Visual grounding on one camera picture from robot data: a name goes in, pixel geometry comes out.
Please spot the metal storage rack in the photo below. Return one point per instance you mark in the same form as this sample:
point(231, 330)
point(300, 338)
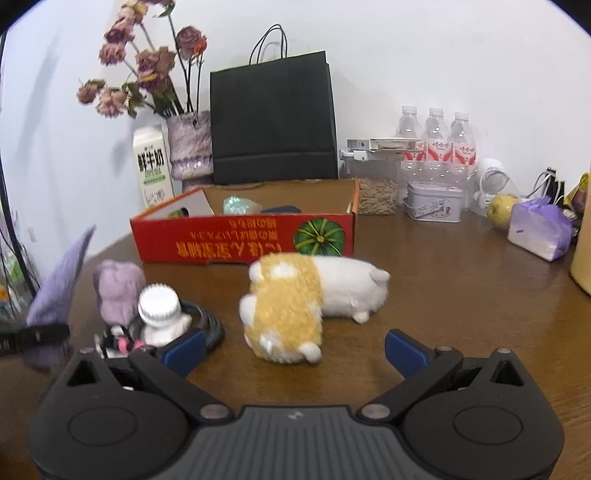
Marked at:
point(11, 277)

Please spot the purple textured vase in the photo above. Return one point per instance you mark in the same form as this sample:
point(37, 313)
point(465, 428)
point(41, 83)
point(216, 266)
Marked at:
point(189, 147)

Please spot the red cardboard box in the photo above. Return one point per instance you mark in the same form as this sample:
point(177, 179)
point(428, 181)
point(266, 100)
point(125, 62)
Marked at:
point(221, 242)

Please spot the white ribbed-lid jar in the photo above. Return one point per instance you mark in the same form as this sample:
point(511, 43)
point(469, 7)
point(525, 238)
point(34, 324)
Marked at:
point(159, 307)

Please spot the yellow and white plush toy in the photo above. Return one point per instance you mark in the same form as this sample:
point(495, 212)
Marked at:
point(286, 300)

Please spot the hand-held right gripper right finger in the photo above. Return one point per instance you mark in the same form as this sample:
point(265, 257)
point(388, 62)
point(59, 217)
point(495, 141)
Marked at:
point(406, 353)

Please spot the clear container with seeds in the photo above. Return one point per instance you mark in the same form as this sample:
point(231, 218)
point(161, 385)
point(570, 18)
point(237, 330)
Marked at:
point(376, 198)

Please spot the small white fan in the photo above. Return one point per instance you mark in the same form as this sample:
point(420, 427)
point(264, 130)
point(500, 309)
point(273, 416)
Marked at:
point(491, 177)

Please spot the flat white carton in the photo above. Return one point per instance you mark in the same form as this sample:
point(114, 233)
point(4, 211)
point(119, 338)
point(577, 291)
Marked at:
point(395, 143)

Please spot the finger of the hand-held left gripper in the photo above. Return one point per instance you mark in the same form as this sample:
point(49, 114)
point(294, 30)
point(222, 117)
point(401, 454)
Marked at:
point(34, 336)

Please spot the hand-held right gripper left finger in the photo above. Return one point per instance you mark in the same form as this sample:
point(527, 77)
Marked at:
point(184, 351)

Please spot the navy zip case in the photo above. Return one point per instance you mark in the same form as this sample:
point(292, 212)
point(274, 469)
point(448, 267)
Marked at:
point(284, 209)

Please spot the purple cloth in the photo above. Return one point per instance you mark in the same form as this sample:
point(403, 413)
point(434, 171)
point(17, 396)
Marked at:
point(60, 281)

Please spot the clear plastic bag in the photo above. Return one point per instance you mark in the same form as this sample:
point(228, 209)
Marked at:
point(238, 206)

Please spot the purple fuzzy plush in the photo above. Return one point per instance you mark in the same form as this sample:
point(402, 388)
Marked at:
point(117, 286)

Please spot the colourful snack packet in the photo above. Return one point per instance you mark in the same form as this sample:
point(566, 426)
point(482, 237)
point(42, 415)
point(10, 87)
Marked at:
point(581, 196)

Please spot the purple tissue pack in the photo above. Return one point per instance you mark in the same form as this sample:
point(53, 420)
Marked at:
point(538, 230)

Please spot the yellow lemon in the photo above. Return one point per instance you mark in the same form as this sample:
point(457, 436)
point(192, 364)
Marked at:
point(501, 212)

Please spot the clear water bottle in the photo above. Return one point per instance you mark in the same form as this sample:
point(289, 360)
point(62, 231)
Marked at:
point(462, 138)
point(436, 129)
point(410, 124)

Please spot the white milk carton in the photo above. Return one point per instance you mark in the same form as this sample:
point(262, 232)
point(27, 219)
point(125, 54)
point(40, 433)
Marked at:
point(152, 166)

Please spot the black and white chargers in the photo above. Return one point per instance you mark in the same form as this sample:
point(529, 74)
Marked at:
point(551, 184)

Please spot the dried pink roses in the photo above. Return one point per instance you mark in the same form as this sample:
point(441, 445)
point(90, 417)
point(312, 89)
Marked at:
point(154, 64)

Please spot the small white box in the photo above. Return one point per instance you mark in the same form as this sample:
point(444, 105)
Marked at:
point(358, 144)

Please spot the black paper bag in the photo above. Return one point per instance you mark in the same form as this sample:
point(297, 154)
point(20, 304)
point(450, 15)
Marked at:
point(272, 124)

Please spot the pale tin box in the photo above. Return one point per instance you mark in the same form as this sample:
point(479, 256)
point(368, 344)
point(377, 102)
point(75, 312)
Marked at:
point(434, 205)

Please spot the yellow thermos jug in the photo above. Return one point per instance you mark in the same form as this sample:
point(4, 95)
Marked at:
point(582, 272)

